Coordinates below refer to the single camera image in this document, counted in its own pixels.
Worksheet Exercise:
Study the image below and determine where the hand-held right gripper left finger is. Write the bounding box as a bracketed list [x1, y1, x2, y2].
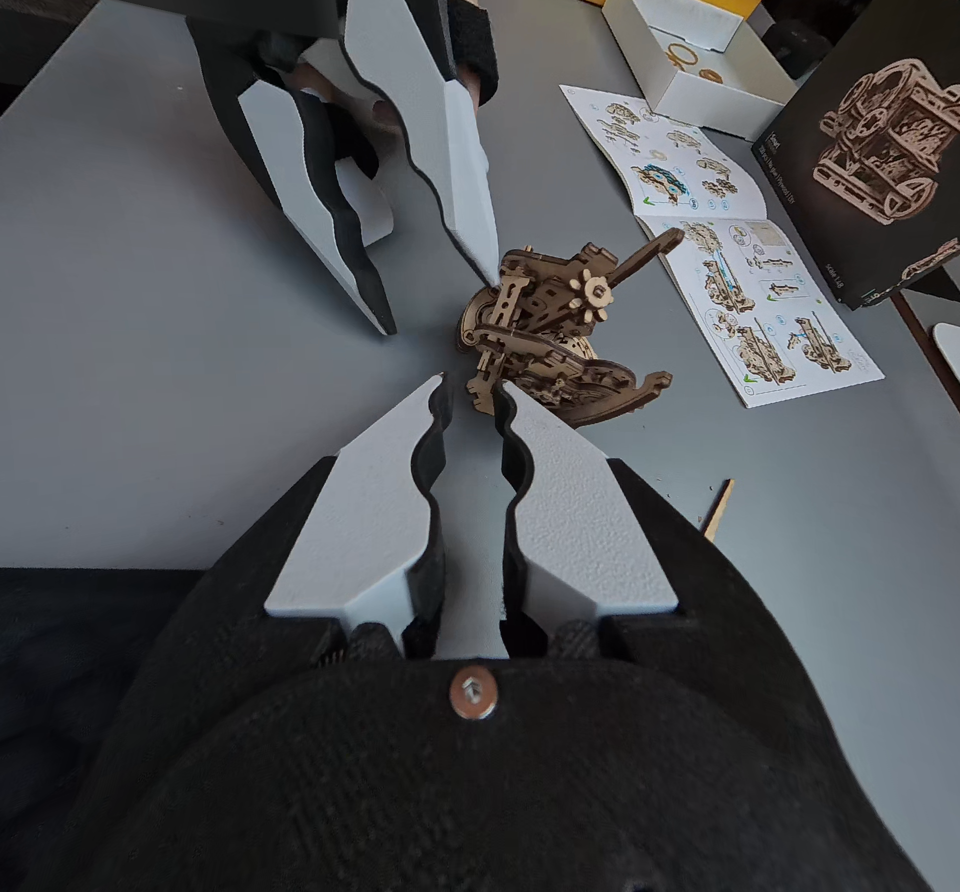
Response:
[264, 373, 456, 638]

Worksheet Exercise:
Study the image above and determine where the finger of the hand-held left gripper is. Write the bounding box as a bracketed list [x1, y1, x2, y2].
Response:
[237, 78, 399, 338]
[339, 0, 501, 287]

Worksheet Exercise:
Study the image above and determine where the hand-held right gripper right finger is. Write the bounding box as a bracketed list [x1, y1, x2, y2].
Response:
[491, 380, 681, 631]

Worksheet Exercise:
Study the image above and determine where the wooden mechanical model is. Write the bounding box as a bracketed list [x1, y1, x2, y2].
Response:
[453, 227, 674, 430]

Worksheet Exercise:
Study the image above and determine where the thin wooden stick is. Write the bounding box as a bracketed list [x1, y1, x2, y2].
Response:
[702, 477, 735, 538]

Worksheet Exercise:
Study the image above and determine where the white cardboard box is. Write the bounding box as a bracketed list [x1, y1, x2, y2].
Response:
[602, 0, 801, 144]

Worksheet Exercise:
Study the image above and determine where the white instruction booklet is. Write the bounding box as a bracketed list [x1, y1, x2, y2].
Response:
[558, 84, 887, 410]

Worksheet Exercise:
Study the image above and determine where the black model kit box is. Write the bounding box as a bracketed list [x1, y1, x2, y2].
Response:
[752, 0, 960, 313]

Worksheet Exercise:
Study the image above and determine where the dark small object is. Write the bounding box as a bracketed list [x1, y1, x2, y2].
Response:
[766, 18, 834, 80]

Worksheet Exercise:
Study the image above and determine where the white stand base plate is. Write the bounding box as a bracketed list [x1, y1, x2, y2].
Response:
[933, 322, 960, 413]

